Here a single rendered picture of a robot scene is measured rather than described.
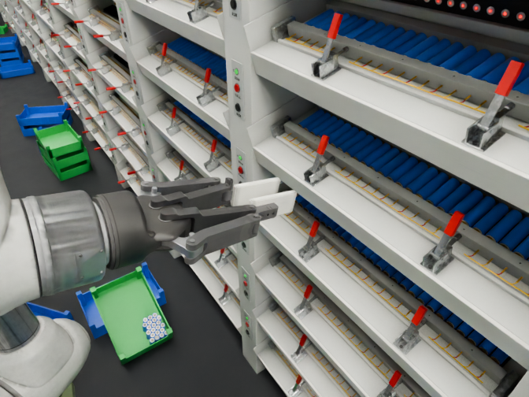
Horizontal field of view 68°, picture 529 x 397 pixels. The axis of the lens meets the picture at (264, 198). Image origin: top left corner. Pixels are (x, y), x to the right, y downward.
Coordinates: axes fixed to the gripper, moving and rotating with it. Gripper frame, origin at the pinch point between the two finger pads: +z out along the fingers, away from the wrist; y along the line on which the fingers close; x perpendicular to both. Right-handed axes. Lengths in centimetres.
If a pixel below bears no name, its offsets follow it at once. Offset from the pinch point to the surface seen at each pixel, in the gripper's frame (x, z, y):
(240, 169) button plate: -16.7, 21.4, -34.7
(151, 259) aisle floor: -102, 31, -105
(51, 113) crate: -97, 24, -285
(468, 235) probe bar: -2.5, 26.3, 15.2
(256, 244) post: -37, 27, -30
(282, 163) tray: -8.1, 21.3, -20.8
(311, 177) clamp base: -6.3, 20.3, -11.5
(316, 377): -66, 35, -4
